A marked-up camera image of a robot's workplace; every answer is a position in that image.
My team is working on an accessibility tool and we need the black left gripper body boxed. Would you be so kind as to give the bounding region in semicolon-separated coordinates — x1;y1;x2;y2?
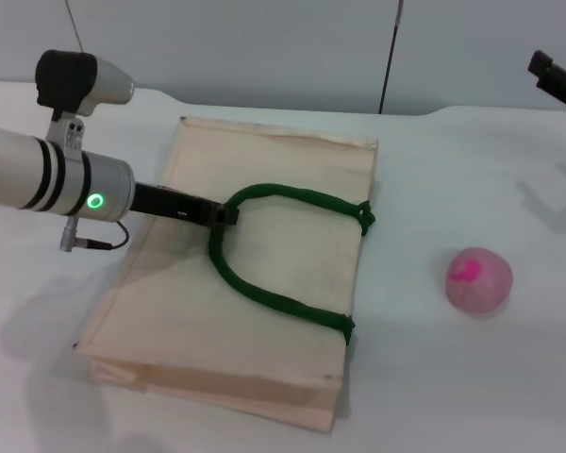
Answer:
129;180;219;228

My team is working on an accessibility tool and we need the cream handbag with green handle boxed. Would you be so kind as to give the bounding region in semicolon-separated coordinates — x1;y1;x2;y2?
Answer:
73;115;381;433

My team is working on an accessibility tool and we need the pink peach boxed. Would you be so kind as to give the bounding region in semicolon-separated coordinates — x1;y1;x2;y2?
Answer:
444;244;514;318

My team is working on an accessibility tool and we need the dark vertical background pole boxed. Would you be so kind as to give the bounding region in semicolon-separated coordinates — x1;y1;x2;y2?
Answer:
378;0;405;116

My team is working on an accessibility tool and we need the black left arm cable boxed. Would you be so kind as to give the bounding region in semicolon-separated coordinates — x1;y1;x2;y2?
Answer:
58;215;129;254

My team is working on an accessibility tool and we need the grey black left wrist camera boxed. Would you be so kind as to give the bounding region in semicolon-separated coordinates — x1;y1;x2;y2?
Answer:
34;49;136;153

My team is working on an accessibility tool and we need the thin grey background cable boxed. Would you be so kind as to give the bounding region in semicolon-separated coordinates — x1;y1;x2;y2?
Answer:
63;0;87;51

